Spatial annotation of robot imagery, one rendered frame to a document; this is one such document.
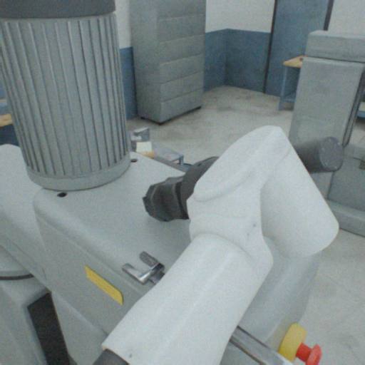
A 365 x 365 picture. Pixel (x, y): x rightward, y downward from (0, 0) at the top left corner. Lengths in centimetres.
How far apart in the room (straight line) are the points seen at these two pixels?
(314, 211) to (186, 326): 16
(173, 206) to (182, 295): 22
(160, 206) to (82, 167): 20
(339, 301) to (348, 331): 28
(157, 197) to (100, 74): 23
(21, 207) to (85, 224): 35
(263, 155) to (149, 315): 15
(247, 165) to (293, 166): 5
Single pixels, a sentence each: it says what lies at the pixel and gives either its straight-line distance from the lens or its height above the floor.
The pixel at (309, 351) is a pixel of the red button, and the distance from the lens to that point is 56.
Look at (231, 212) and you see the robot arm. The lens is 26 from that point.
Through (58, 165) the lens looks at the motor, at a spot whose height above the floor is 194.
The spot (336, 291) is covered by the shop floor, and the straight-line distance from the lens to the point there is 319.
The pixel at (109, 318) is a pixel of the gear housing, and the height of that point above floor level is 170.
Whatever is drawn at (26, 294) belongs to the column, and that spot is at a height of 153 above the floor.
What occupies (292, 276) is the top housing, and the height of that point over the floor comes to 189.
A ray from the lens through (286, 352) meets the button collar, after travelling 54.
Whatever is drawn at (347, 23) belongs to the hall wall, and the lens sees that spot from 717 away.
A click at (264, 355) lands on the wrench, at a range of 39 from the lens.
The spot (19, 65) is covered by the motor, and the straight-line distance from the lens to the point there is 58.
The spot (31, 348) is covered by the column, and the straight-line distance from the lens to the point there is 116.
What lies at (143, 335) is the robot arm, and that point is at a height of 203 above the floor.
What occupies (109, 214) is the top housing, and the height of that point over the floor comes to 189.
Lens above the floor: 222
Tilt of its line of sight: 32 degrees down
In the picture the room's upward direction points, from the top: straight up
